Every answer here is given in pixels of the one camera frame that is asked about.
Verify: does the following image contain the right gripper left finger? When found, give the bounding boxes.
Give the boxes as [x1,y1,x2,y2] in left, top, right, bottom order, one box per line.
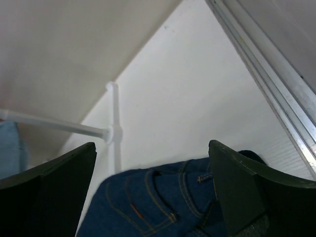
[0,142,97,237]

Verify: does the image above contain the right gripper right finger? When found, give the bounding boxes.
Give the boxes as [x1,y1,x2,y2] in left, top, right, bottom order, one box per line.
[209,140,316,237]

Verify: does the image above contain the dark blue jeans trousers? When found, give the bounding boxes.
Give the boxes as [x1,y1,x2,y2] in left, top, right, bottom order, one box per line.
[76,149,270,237]

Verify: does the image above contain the light blue hanging jeans right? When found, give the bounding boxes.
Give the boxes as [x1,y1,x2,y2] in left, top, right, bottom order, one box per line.
[0,121,29,179]

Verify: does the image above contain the right grey rack pole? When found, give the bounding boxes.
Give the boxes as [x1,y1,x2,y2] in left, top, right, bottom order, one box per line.
[0,109,109,141]

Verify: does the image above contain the right white rack foot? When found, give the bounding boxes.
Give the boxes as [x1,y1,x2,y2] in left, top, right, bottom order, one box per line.
[106,82,122,175]

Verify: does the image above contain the right side aluminium rail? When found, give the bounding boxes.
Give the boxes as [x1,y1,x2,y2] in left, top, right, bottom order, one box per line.
[208,0,316,176]

